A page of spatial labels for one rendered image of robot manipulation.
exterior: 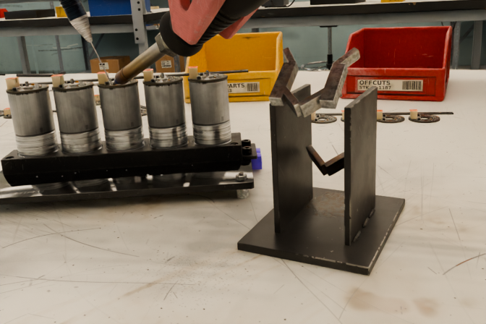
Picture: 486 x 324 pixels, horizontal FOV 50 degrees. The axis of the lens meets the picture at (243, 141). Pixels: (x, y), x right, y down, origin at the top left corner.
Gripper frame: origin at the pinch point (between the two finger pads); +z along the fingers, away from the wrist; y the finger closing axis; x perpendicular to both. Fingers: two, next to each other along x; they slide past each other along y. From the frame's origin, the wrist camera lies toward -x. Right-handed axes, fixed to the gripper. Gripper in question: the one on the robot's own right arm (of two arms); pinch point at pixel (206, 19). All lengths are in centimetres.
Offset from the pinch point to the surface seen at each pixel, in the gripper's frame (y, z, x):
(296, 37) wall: -355, 164, -221
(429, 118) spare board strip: -23.2, 8.3, 5.3
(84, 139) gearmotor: 1.6, 10.9, -5.7
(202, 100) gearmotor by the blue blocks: -3.6, 6.7, -1.9
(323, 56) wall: -366, 169, -194
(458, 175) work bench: -12.5, 5.5, 11.3
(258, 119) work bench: -16.2, 14.3, -5.9
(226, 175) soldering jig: -2.4, 8.9, 2.4
